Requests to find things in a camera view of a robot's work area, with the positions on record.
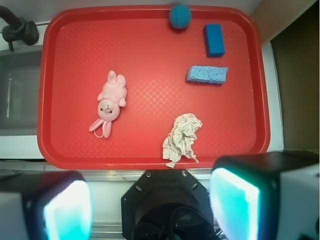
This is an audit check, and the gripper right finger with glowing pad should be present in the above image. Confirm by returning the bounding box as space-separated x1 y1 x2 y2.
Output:
208 151 320 240

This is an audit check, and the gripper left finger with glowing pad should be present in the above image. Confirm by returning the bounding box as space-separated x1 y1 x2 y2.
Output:
0 171 93 240

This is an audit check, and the blue rectangular block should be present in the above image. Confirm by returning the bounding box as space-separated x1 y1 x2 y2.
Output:
203 24 225 58

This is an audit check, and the crumpled white paper towel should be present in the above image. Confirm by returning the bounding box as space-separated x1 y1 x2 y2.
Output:
162 113 203 169

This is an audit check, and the pink plush bunny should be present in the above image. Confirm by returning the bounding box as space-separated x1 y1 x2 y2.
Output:
88 70 127 139

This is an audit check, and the blue sponge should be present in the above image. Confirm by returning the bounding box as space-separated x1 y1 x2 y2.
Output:
186 65 229 85

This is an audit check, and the red plastic tray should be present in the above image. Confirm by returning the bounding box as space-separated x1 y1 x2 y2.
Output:
37 6 270 170

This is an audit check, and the grey sink basin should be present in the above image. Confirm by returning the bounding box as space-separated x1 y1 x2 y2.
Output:
0 46 43 136

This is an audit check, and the grey sink faucet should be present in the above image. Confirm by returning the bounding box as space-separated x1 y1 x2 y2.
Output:
0 5 40 52

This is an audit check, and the blue knitted ball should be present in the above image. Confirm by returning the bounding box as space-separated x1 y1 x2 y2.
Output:
169 4 192 29

